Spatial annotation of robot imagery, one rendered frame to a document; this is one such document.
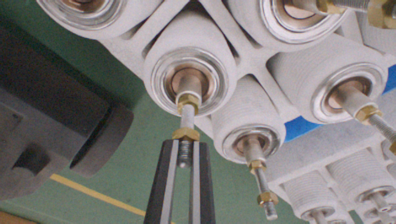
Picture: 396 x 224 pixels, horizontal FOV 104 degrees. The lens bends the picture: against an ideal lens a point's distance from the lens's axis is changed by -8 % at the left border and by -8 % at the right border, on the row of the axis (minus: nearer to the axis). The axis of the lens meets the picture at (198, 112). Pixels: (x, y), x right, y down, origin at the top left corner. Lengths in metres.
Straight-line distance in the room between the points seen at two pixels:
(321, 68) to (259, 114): 0.08
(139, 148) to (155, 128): 0.12
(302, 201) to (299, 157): 0.10
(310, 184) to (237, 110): 0.32
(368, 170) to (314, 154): 0.10
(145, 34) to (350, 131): 0.45
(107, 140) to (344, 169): 0.51
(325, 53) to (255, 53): 0.08
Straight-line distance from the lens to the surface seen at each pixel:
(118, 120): 0.42
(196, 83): 0.15
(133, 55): 0.25
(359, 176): 0.47
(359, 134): 0.48
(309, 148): 0.49
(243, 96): 0.23
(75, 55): 0.52
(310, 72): 0.21
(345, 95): 0.22
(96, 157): 0.42
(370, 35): 0.30
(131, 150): 0.68
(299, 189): 0.49
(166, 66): 0.16
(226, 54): 0.16
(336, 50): 0.22
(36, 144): 0.41
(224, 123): 0.21
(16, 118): 0.42
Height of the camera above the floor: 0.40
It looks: 52 degrees down
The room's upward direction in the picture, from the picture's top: 180 degrees counter-clockwise
